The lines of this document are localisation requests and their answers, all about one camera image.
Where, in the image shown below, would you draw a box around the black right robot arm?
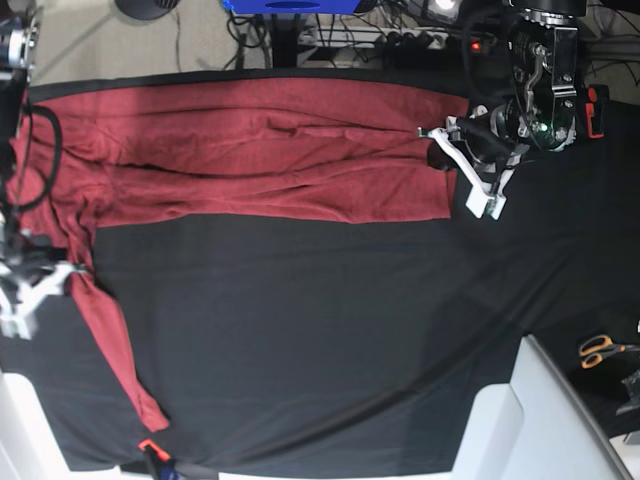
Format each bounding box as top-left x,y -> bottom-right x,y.
1,1 -> 86,340

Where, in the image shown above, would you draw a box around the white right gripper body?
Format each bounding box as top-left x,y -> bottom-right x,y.
1,231 -> 85,340

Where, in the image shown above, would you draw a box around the yellow-handled scissors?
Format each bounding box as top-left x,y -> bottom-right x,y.
578,334 -> 639,369

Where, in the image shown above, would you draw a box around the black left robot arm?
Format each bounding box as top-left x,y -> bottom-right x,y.
417,1 -> 586,219

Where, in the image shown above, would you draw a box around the blue box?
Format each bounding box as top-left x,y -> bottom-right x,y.
221,0 -> 360,15

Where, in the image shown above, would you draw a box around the black table cloth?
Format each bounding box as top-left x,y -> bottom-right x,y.
1,72 -> 639,478

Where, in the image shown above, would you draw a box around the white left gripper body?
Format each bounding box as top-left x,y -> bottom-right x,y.
417,105 -> 528,220

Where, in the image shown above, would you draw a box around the red long-sleeve shirt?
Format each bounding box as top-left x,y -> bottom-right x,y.
7,77 -> 474,434

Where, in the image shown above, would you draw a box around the orange black clamp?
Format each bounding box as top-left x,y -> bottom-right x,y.
584,84 -> 610,140

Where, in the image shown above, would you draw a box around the black stand pole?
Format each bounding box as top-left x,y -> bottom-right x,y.
268,13 -> 307,69

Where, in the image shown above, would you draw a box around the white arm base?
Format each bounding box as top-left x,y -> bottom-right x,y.
1,373 -> 122,479
451,335 -> 632,480

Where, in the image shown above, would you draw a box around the white power strip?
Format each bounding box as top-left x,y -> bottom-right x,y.
385,30 -> 449,50

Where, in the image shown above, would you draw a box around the orange blue front clamp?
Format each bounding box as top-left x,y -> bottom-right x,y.
138,439 -> 182,480

